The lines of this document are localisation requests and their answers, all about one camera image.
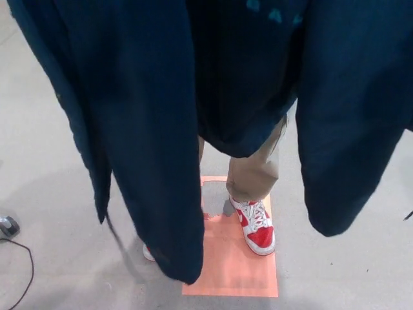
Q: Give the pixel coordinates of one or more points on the orange floor mat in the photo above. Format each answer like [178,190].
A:
[232,264]

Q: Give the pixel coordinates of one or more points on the khaki trousers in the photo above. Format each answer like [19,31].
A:
[251,174]

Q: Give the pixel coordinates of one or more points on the black basketball print shirt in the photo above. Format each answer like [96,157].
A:
[242,80]

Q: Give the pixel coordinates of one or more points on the red and white sneaker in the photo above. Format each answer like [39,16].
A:
[149,253]
[258,229]

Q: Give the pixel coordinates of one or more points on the dark teal coat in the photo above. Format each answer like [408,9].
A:
[135,113]

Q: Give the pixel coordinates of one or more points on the grey caster foot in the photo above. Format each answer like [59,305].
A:
[9,227]

